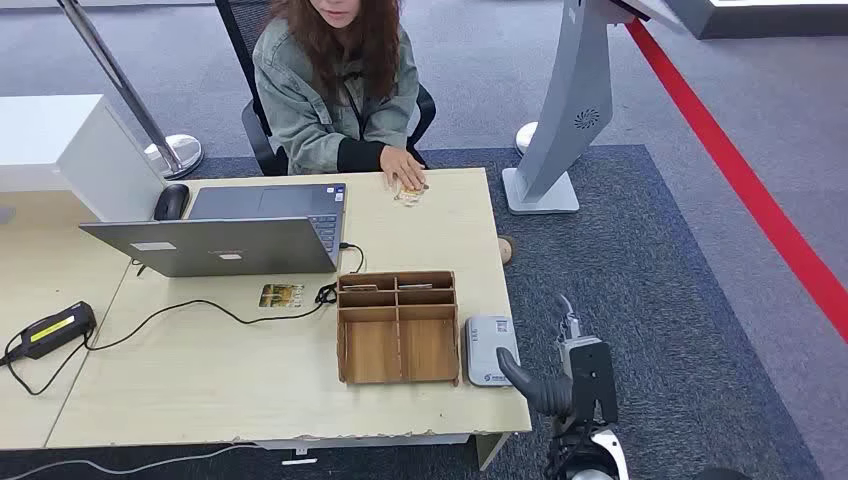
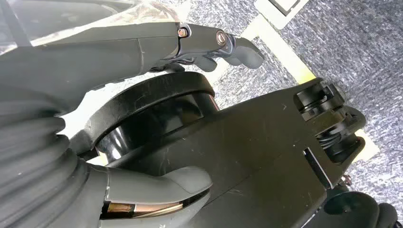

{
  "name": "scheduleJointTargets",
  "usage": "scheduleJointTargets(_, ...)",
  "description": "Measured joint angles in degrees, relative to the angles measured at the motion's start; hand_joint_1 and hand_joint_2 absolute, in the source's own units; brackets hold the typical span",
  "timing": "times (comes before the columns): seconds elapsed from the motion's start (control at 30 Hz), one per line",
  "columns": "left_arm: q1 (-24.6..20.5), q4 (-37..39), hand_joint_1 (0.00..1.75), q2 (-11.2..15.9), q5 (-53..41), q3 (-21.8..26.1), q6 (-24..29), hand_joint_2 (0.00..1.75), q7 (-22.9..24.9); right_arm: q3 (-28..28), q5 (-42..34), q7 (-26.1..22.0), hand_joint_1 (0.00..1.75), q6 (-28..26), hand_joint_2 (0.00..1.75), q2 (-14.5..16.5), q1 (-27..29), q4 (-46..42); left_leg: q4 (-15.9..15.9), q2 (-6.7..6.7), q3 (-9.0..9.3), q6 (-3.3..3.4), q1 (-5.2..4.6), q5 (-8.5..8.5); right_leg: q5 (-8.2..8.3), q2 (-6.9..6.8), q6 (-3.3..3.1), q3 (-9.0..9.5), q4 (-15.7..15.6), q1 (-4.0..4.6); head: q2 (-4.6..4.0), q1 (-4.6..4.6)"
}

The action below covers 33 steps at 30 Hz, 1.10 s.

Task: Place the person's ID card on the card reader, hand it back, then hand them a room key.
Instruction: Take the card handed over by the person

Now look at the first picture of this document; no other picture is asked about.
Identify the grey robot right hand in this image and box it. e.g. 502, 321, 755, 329
496, 294, 584, 417

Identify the person's left hand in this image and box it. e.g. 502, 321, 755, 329
379, 145, 429, 193

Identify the thin black power cable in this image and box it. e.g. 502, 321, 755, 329
3, 241, 366, 397

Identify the white display platform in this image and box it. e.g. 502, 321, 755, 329
662, 0, 848, 40

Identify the wooden desk leg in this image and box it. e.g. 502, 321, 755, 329
475, 431, 513, 472

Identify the white floor cable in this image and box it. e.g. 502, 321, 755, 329
0, 442, 263, 480

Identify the green yellow picture card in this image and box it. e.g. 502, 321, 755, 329
258, 283, 306, 310

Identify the black power adapter yellow label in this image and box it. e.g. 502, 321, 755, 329
18, 301, 98, 362

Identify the wooden organizer box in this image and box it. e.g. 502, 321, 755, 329
335, 270, 462, 387

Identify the round chrome stanchion base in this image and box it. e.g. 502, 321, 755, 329
515, 121, 539, 157

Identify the gold patterned ID card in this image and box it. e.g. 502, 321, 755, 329
390, 182, 427, 208

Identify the white cabinet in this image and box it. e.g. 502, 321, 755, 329
0, 94, 167, 223

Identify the black office chair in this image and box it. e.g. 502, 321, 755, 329
215, 0, 439, 177

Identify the person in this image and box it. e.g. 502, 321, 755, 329
251, 0, 429, 193

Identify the black computer mouse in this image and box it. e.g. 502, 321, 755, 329
153, 183, 191, 222

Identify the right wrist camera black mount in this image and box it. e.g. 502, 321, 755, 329
560, 336, 619, 425

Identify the grey kiosk stand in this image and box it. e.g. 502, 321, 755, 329
501, 0, 687, 217

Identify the grey laptop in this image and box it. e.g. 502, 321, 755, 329
79, 183, 348, 278

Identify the chrome stanchion pole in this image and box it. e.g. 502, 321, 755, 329
56, 0, 205, 181

